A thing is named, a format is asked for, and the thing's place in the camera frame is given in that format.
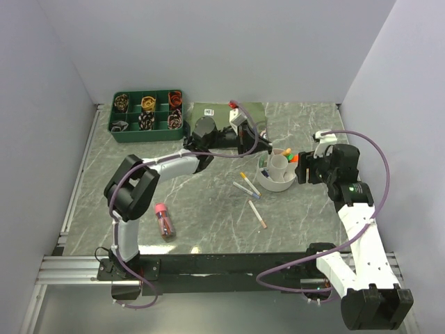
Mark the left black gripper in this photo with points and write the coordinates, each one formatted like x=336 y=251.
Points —
x=248 y=142

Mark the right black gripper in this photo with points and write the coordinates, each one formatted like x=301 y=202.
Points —
x=306 y=161

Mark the white round divided organizer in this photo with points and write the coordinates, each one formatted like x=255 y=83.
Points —
x=282 y=172

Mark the blue cap white marker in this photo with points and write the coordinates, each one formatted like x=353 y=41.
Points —
x=265 y=173

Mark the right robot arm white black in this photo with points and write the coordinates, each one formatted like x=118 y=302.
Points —
x=371 y=295

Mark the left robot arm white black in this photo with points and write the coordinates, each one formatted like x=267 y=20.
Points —
x=130 y=190

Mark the yellow cap white marker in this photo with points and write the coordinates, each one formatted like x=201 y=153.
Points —
x=251 y=185

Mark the light blue cap marker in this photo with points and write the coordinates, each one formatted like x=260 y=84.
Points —
x=247 y=191

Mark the folded olive green t-shirt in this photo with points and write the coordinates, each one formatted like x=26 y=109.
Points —
x=220 y=115

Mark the orange cap white marker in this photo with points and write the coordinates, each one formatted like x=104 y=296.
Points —
x=257 y=214

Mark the maroon floral rolled tie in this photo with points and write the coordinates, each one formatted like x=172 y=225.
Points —
x=175 y=119

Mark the orange rolled tie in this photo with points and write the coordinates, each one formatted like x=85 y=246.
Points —
x=175 y=99

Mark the pink dotted rolled tie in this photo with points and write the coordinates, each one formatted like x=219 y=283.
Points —
x=146 y=120

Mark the yellow rolled tie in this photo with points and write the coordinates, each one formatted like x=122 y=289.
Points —
x=148 y=104

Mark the pink cap clear pen tube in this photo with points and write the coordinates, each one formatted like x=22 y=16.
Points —
x=166 y=227

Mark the green compartment tray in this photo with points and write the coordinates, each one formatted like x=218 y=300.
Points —
x=160 y=131

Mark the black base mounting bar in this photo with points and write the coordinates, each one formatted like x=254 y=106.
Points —
x=200 y=273

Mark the grey rolled tie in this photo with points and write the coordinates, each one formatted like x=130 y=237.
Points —
x=118 y=126

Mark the brown patterned rolled tie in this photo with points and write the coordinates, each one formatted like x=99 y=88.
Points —
x=121 y=103

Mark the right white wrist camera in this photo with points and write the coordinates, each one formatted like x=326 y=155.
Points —
x=324 y=141

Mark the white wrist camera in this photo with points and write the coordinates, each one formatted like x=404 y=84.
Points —
x=236 y=116
x=324 y=141

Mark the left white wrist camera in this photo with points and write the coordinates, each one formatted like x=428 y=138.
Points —
x=236 y=116

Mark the aluminium rail frame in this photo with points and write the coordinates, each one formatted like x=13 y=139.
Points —
x=77 y=270

